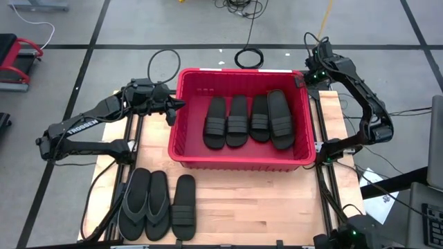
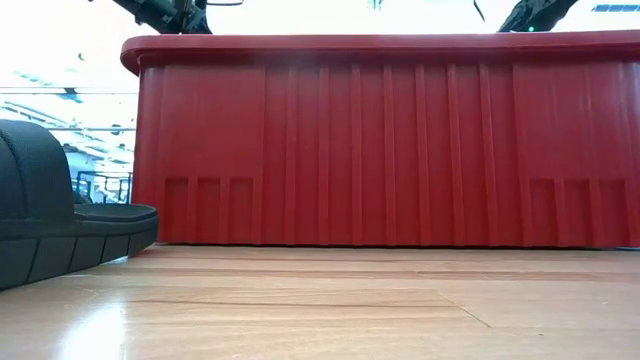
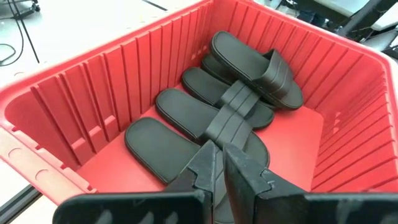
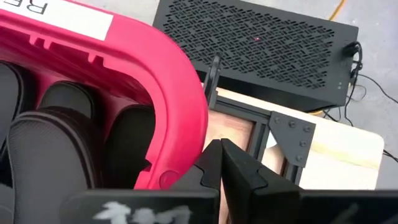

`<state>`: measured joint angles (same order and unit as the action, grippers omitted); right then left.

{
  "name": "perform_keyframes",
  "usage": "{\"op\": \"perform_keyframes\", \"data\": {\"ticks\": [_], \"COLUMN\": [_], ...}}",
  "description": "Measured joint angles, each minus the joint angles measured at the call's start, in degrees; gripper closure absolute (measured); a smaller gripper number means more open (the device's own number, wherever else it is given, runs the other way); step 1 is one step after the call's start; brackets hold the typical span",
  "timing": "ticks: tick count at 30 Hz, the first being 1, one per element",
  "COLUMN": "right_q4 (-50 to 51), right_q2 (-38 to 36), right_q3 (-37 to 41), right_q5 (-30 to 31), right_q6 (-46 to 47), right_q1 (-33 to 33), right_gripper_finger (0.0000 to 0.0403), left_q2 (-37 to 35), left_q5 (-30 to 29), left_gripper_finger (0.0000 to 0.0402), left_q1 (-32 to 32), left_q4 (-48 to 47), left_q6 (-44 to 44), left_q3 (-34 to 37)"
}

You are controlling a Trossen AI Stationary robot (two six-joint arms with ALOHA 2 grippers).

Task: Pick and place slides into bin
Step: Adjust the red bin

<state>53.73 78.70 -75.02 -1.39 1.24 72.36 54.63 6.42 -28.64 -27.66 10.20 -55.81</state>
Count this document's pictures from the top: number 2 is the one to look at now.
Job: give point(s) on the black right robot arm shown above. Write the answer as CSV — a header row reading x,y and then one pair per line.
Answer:
x,y
540,12

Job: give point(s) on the black metal railing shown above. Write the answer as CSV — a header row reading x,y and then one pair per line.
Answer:
x,y
102,173

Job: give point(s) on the red plastic ribbed bin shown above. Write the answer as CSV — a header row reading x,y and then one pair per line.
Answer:
x,y
380,150

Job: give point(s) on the black slide sandal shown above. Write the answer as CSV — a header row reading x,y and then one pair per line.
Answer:
x,y
50,225

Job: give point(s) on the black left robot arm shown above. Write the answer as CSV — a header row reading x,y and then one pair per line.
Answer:
x,y
165,15

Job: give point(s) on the small dark ceiling fixture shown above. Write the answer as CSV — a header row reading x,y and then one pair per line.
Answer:
x,y
70,92

